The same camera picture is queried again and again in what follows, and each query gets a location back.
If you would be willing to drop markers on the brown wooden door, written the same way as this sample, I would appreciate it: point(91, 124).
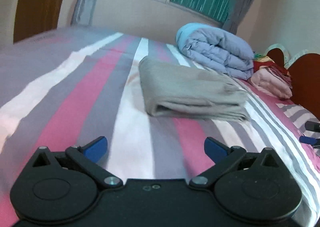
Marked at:
point(40, 2)

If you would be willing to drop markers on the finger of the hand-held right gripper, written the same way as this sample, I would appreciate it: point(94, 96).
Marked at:
point(312, 126)
point(307, 140)

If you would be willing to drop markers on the grey-beige pants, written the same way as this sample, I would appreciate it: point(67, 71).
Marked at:
point(190, 89)

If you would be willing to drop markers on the folded pink blanket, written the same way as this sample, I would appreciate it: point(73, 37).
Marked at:
point(270, 83)

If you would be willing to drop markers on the rolled light blue quilt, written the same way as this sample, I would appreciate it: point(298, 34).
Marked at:
point(215, 47)

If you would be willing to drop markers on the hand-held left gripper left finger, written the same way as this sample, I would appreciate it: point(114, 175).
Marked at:
point(96, 147)

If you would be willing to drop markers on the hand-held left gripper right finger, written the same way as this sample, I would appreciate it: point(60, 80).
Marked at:
point(215, 147)

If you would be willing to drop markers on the striped pillow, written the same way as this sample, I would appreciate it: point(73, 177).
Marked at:
point(300, 114)

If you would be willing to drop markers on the brown wooden headboard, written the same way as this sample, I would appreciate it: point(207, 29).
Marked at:
point(303, 77)

